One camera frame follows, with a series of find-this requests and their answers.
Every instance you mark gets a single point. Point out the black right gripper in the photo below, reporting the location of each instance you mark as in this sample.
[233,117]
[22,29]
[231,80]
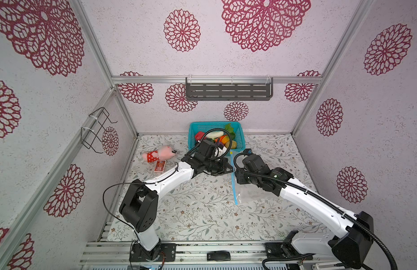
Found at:
[240,178]

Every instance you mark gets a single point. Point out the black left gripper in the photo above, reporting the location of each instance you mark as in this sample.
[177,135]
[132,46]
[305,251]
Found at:
[224,164]

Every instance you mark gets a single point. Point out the clear zip top bag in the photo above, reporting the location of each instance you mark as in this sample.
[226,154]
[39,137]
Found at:
[246,193]

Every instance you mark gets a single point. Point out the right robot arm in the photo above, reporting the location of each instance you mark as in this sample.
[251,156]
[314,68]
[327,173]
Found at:
[346,239]

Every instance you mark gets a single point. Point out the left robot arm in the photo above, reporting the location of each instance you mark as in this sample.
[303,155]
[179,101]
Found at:
[140,204]

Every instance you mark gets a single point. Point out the yellow green potato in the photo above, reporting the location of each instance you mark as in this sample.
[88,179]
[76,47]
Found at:
[231,144]

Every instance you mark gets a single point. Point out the green yellow cucumber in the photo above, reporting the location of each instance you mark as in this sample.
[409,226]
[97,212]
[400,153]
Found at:
[225,138]

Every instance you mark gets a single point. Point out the white radish with leaves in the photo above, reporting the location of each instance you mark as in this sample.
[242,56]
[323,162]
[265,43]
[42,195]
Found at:
[218,133]

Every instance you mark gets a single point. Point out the teal plastic basket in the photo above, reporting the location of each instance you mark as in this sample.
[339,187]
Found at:
[204,126]

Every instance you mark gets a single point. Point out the red card pack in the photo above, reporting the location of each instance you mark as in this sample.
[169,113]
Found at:
[160,166]

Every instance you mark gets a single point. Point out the grey wall shelf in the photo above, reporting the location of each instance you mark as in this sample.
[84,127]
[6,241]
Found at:
[214,91]

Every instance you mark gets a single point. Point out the small black device on rail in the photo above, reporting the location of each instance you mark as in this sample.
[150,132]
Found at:
[218,256]

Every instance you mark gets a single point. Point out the black wire wall rack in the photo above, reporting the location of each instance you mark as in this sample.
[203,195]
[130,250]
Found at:
[92,134]

